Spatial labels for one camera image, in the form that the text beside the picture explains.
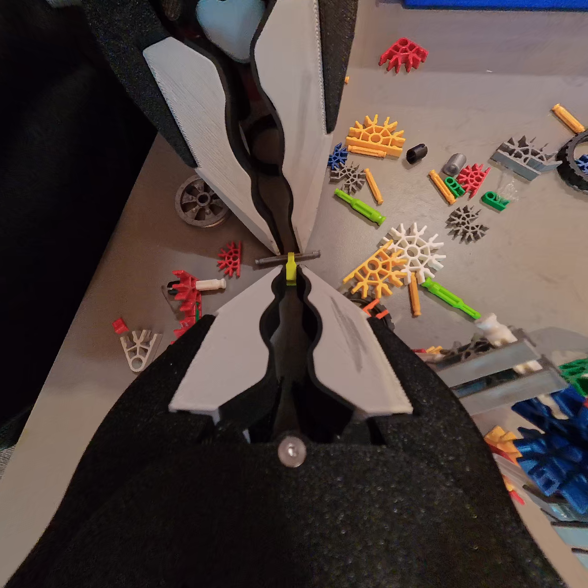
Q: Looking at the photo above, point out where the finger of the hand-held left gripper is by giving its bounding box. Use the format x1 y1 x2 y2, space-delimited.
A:
249 0 334 252
142 36 283 256

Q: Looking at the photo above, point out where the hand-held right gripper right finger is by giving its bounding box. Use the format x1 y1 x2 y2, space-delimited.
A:
299 266 413 421

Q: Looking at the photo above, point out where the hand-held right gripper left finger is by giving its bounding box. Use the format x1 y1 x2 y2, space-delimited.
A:
169 266 283 423

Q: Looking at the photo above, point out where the thin dark grey rod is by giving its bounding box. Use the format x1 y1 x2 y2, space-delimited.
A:
254 250 322 266

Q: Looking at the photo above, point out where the lime green rod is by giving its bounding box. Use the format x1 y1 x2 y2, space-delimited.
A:
334 187 386 227
421 277 482 321

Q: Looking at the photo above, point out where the black rubber tyre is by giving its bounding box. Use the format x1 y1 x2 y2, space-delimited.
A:
349 296 396 334
556 131 588 194

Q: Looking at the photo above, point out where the red connector rack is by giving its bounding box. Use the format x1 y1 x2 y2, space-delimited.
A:
170 269 204 338

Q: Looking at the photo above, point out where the beige triangular connector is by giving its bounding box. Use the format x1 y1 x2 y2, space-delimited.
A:
120 329 163 373

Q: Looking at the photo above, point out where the yellow half-circle connector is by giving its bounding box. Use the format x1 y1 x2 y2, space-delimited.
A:
345 114 407 154

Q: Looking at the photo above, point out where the large yellow fan connector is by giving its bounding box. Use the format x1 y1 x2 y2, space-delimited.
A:
342 243 409 299

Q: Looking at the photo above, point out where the dark grey snowflake connector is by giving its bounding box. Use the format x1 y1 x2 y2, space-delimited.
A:
446 205 489 244
329 161 368 194

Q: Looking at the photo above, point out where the small red snowflake connector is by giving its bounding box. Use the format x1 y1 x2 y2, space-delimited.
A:
217 241 243 279

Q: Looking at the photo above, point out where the red fan connector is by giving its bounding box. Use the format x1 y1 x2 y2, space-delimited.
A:
379 37 429 74

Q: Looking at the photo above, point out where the grey spoked wheel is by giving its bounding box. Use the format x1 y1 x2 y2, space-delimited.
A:
175 174 232 229

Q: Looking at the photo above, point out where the white snowflake connector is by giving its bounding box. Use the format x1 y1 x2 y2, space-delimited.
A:
379 222 447 285

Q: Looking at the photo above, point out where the person's dark clothing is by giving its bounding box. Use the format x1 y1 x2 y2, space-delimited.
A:
0 0 159 437

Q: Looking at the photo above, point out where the multicoloured construction toy model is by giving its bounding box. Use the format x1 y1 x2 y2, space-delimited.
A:
413 312 588 526

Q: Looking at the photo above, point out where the grey connector with flat strip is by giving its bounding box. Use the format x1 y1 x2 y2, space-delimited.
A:
490 134 559 181

